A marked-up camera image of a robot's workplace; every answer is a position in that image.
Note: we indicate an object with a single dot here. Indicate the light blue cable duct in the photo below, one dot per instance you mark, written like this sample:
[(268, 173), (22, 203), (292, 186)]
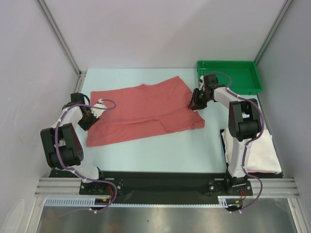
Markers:
[(102, 202)]

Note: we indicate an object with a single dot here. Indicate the aluminium right corner post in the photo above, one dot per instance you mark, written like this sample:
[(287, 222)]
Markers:
[(277, 22)]

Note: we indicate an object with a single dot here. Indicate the green plastic tray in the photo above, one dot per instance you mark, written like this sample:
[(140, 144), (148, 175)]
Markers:
[(244, 75)]

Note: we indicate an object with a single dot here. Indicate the aluminium left corner post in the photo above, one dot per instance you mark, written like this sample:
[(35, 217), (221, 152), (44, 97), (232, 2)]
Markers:
[(58, 35)]

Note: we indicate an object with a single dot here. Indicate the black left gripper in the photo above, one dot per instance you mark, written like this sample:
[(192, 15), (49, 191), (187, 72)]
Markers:
[(86, 126)]

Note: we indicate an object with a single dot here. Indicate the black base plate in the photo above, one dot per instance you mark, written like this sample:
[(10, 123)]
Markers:
[(145, 197)]

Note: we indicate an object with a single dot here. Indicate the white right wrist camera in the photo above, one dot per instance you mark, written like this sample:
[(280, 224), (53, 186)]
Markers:
[(202, 83)]

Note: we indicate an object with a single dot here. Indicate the red t shirt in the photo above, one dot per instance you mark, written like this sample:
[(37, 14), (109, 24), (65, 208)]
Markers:
[(143, 111)]

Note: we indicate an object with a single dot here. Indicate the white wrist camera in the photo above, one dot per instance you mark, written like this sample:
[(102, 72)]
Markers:
[(202, 83), (98, 109)]

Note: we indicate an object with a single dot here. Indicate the white folded shirt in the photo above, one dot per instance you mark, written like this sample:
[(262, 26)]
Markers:
[(262, 153)]

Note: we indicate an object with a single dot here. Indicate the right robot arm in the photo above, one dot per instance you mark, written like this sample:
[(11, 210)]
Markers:
[(245, 122)]

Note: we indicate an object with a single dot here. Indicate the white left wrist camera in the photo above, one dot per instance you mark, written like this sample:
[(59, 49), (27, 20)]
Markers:
[(98, 109)]

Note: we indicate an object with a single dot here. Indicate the aluminium front rail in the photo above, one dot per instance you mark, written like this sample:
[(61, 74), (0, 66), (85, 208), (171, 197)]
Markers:
[(266, 188)]

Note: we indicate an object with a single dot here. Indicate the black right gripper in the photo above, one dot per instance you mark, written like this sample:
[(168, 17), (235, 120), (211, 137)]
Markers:
[(195, 103)]

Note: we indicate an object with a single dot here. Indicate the aluminium corner post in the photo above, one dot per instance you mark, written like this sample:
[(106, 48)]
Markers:
[(277, 22), (58, 35)]

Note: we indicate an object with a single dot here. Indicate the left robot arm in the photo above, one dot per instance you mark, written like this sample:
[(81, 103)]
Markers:
[(62, 147)]

